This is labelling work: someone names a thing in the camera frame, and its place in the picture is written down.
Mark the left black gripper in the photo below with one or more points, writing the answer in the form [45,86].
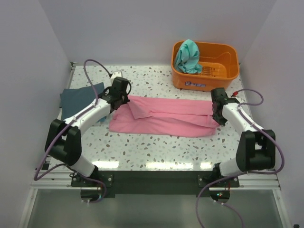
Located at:
[126,99]

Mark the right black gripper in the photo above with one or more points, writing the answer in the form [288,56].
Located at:
[221,121]

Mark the pink t-shirt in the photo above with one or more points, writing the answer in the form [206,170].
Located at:
[163,116]

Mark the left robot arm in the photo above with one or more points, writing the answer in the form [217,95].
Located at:
[64,137]

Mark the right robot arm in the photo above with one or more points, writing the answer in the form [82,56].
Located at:
[256,149]

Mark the folded light blue t-shirt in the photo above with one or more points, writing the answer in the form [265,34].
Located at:
[102,119]

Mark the orange plastic basket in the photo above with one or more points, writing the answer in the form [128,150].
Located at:
[220,67]

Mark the folded dark blue t-shirt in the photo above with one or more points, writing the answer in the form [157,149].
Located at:
[73,101]

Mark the teal t-shirt in basket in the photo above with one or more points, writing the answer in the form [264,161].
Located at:
[187,58]

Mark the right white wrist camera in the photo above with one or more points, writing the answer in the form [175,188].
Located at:
[236,96]

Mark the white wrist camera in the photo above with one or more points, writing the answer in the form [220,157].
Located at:
[236,96]
[116,74]

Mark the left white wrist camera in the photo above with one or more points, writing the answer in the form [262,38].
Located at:
[116,74]

